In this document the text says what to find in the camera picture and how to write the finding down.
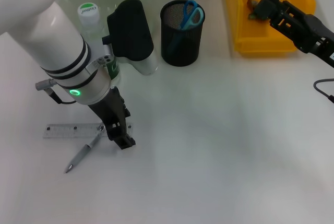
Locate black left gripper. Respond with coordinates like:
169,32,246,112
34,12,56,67
87,87,137,151

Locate yellow plastic bin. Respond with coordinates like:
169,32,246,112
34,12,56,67
224,0,318,58

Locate right gripper grey cable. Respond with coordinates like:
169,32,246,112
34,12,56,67
313,78,334,104

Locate green plastic wrapper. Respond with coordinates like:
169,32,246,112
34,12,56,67
246,0,261,21

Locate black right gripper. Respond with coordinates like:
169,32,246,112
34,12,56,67
254,0,334,68

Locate clear green-label water bottle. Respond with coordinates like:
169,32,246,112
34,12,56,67
77,2,122,84

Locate grey ballpoint pen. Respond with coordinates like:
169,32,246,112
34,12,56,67
64,126,106,174

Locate blue scissors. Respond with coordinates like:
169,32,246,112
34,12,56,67
168,0,205,54

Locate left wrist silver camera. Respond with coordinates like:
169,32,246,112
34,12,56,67
101,0,159,76

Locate black mesh pen holder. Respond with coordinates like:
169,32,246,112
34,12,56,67
160,0,206,67

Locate transparent plastic ruler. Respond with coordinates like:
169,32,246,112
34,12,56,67
42,122,134,139

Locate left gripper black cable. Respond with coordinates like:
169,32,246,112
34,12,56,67
35,77,77,104

